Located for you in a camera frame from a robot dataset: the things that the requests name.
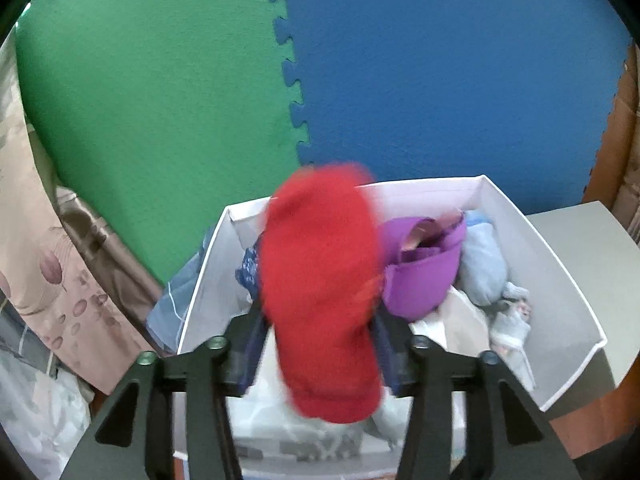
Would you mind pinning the blue foam mat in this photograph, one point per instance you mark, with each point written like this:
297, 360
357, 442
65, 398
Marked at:
450, 85

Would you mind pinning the purple underwear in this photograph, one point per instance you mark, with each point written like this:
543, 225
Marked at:
420, 280

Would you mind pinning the beige underwear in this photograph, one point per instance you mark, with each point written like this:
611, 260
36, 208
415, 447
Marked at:
465, 320

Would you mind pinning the white cardboard box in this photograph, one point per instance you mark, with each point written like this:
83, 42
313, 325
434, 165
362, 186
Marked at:
550, 300

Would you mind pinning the blue patterned underwear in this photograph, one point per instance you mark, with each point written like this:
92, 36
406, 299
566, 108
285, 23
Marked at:
248, 270

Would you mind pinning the white underwear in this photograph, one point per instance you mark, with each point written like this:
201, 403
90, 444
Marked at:
270, 410

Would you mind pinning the beige floral curtain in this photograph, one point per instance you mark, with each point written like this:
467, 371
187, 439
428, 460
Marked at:
45, 260

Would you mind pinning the grey-blue checked cloth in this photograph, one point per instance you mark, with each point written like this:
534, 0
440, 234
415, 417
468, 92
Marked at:
172, 305

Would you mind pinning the green foam mat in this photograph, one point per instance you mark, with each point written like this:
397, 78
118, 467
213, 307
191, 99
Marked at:
150, 110

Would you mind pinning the grey floral underwear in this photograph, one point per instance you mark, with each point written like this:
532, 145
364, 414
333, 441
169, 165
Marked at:
510, 327

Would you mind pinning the brown foam mat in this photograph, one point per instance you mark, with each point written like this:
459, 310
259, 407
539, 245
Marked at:
607, 160

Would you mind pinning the light blue underwear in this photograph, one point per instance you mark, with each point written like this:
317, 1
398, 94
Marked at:
482, 265

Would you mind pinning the red underwear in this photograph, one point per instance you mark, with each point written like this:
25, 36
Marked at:
320, 270

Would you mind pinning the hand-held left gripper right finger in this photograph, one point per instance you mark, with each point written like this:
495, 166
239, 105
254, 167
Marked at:
395, 360

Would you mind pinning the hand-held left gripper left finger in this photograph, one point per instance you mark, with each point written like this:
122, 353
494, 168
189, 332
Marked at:
245, 355

